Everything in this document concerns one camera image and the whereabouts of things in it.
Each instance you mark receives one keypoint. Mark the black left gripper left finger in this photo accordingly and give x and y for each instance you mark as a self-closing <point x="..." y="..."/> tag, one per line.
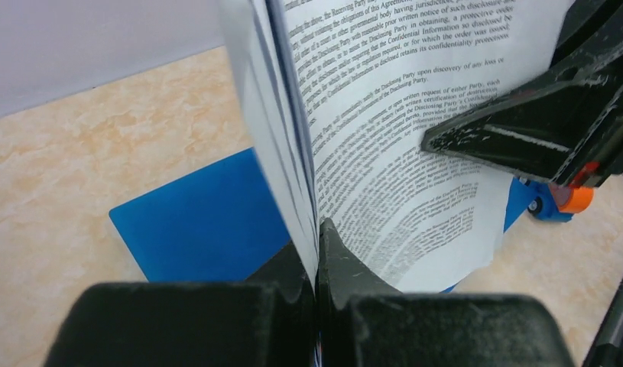
<point x="265" y="320"/>

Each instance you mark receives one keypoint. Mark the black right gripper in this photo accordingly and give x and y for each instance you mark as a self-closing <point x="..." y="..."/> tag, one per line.
<point x="563" y="127"/>

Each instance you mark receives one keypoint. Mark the blue plastic file folder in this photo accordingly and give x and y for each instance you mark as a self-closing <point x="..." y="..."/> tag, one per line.
<point x="224" y="221"/>

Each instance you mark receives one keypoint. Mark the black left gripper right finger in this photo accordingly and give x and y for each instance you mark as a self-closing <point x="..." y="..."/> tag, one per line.
<point x="366" y="322"/>

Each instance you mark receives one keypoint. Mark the white printed paper stack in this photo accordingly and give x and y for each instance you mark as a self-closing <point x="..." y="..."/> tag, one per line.
<point x="337" y="96"/>

